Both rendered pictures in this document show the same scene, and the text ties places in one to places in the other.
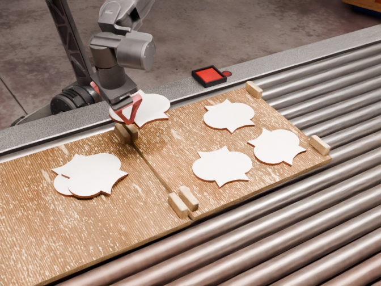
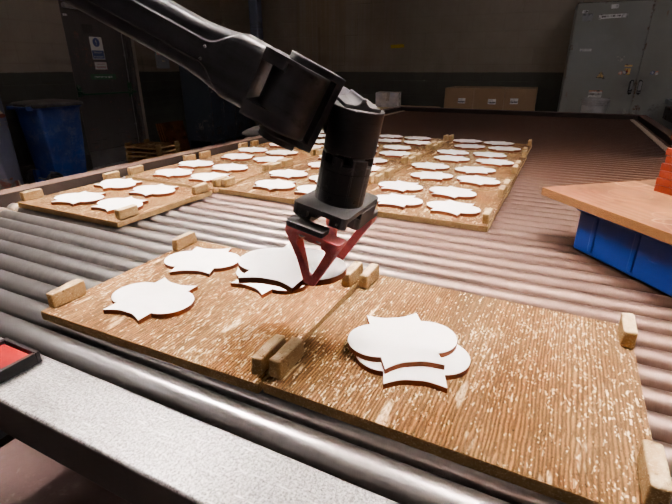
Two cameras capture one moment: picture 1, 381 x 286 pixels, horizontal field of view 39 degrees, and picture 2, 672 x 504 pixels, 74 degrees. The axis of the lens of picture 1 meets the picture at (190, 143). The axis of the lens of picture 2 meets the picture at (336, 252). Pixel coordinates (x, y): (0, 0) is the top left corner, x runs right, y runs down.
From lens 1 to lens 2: 144 cm
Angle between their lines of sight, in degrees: 95
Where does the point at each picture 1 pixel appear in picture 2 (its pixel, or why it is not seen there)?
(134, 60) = not seen: hidden behind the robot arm
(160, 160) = (304, 316)
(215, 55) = not seen: outside the picture
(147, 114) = not seen: hidden behind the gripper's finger
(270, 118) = (137, 277)
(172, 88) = (54, 397)
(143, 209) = (397, 298)
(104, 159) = (367, 342)
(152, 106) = (277, 256)
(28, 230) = (548, 353)
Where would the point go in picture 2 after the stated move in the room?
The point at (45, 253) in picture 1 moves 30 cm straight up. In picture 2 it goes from (543, 326) to (587, 114)
